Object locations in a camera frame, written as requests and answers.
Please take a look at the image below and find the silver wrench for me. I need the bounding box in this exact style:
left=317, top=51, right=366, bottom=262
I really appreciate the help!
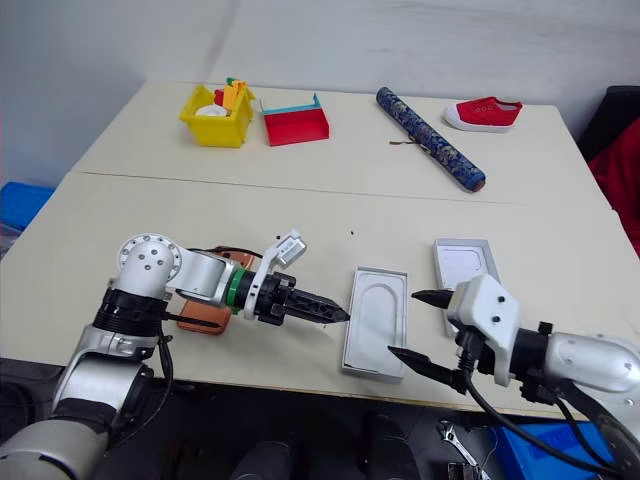
left=437, top=418, right=479, bottom=469

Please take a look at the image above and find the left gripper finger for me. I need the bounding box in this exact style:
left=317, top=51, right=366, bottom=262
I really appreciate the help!
left=288, top=288, right=351, bottom=318
left=285, top=301, right=351, bottom=325

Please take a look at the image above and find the blue patterned scroll tube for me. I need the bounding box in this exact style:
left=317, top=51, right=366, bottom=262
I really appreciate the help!
left=375, top=86, right=488, bottom=194

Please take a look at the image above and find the red tray with teal rim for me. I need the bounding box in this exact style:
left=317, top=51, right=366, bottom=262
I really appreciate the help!
left=257, top=92, right=332, bottom=148

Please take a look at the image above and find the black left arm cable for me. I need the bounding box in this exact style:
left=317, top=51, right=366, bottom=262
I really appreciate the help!
left=107, top=310, right=177, bottom=451

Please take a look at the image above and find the red canvas shoe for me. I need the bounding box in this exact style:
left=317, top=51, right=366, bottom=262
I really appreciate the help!
left=443, top=96, right=524, bottom=134

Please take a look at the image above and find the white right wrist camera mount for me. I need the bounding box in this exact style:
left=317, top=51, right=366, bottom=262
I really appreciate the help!
left=445, top=273, right=522, bottom=388

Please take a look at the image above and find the yellow plastic bin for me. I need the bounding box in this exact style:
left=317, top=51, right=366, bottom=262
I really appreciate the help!
left=178, top=83, right=256, bottom=150

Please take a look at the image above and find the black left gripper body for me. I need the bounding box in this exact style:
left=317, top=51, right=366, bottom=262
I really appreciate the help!
left=253, top=271, right=297, bottom=327

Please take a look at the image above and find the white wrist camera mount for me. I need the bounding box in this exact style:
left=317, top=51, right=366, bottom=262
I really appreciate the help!
left=445, top=273, right=522, bottom=388
left=243, top=229, right=309, bottom=322

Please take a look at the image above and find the white phone box lid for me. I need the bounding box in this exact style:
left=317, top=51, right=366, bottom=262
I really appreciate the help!
left=431, top=238, right=503, bottom=338

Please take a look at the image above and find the blue plastic bin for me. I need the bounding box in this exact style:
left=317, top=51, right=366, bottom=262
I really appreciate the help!
left=492, top=419, right=619, bottom=480

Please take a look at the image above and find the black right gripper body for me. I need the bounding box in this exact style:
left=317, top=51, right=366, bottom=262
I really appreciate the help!
left=447, top=327, right=501, bottom=397

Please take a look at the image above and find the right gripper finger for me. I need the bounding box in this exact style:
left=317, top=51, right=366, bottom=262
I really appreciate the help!
left=410, top=288, right=455, bottom=310
left=386, top=345, right=464, bottom=395

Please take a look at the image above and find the orange phone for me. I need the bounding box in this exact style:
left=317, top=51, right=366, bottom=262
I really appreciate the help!
left=176, top=244, right=264, bottom=335

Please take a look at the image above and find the red cloth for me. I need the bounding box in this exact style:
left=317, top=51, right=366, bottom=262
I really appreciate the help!
left=587, top=117, right=640, bottom=237

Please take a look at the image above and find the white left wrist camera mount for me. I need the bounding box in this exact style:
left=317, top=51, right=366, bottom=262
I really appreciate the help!
left=243, top=229, right=309, bottom=322

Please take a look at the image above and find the white phone box base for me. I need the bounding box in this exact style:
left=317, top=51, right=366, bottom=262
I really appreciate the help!
left=341, top=265, right=410, bottom=385

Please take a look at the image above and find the blue plastic crate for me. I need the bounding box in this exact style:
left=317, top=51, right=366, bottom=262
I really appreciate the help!
left=0, top=181, right=55, bottom=233

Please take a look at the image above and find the black chair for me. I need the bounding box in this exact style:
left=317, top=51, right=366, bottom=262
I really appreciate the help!
left=577, top=84, right=640, bottom=164

